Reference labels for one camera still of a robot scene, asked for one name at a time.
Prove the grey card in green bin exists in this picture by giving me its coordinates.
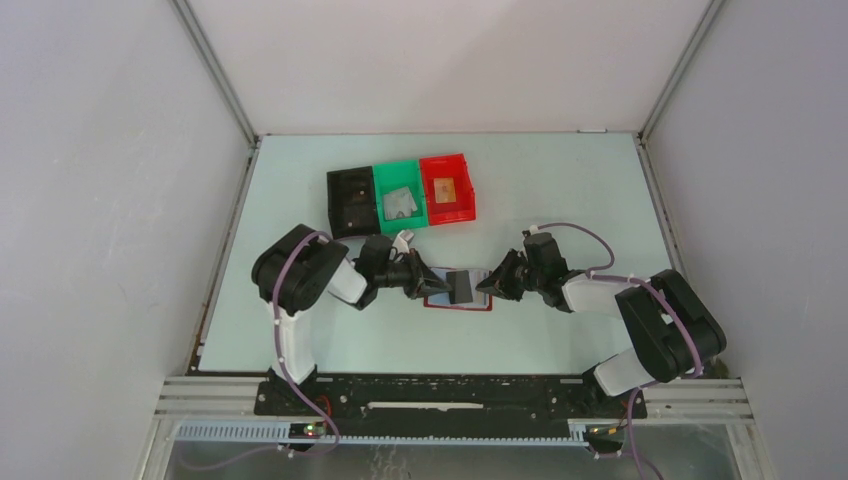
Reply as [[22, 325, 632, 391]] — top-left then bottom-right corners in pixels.
[[383, 186, 418, 221]]

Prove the black plastic bin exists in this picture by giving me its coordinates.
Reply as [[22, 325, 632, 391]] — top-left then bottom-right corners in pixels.
[[326, 166, 381, 239]]

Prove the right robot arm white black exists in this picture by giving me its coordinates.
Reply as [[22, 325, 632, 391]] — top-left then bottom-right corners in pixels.
[[476, 232, 727, 418]]

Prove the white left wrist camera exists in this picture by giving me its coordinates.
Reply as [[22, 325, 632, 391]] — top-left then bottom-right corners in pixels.
[[393, 229, 415, 253]]

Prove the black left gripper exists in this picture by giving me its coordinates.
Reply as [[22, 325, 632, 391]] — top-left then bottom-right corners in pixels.
[[374, 249, 451, 301]]

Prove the orange card in red bin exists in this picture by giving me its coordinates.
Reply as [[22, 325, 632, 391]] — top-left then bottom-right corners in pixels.
[[433, 177, 456, 204]]

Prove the grey slotted cable duct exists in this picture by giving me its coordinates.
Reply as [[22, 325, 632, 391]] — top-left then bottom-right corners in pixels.
[[175, 421, 588, 447]]

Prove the green plastic bin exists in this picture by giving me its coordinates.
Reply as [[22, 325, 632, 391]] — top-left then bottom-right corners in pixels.
[[373, 159, 429, 234]]

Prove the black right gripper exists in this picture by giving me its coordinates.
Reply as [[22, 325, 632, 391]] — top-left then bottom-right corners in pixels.
[[478, 249, 546, 303]]

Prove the aluminium frame rail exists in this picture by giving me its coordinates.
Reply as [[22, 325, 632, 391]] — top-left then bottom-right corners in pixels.
[[154, 376, 263, 419]]

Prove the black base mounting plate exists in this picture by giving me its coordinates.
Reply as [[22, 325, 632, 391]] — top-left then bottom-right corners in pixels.
[[254, 373, 647, 435]]

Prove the red leather card holder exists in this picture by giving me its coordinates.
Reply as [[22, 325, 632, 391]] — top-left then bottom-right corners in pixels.
[[423, 266, 494, 314]]

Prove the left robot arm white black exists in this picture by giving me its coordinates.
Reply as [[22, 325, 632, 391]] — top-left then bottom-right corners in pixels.
[[251, 224, 453, 417]]

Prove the red plastic bin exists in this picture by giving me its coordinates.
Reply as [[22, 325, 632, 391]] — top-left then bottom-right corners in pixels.
[[419, 153, 477, 226]]

